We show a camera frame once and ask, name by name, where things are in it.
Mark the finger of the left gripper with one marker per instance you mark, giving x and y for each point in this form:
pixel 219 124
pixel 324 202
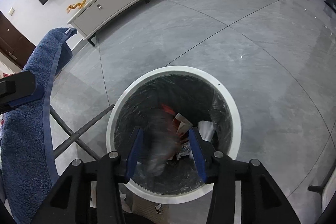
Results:
pixel 19 89

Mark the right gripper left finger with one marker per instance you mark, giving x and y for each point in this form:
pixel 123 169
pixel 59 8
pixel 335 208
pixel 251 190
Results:
pixel 88 192

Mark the white paper wrapper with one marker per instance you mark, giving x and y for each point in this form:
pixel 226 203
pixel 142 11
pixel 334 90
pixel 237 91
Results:
pixel 206 130

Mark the clear grey plastic bag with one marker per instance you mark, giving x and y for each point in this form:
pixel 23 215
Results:
pixel 162 142

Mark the red snack wrapper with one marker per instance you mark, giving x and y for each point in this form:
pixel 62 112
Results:
pixel 180 124

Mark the black trash bin liner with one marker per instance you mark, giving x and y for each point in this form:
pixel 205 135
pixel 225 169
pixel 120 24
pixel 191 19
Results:
pixel 197 101

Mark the white round trash bin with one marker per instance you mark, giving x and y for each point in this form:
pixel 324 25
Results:
pixel 236 129

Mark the dark brown entrance door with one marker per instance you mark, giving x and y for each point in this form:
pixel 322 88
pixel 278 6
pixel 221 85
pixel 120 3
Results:
pixel 14 45

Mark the grey metal table legs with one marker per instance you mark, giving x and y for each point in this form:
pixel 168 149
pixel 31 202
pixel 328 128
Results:
pixel 74 137

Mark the blue fluffy towel mat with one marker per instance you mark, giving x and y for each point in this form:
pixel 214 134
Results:
pixel 28 164

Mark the beige wall switch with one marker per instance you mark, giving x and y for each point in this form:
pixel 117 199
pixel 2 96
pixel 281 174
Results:
pixel 11 11

